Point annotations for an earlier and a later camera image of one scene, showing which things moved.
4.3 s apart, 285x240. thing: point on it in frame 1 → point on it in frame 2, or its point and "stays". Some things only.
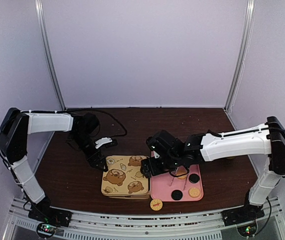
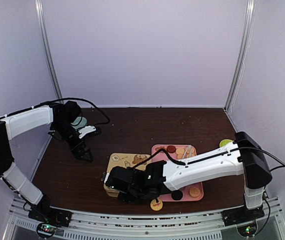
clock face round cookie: [156, 204] stays
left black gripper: [97, 160] → [73, 149]
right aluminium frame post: [240, 55] stays
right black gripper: [145, 164] → [125, 199]
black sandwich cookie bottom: [176, 195] stays
